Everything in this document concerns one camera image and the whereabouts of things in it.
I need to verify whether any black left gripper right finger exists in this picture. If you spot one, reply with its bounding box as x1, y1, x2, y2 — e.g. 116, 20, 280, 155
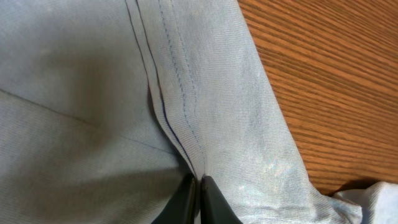
200, 175, 242, 224

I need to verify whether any light blue t-shirt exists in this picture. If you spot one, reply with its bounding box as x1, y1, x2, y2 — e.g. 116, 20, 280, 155
1, 0, 397, 223

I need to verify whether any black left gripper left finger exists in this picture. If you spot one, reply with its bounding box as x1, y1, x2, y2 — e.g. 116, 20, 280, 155
152, 174, 197, 224

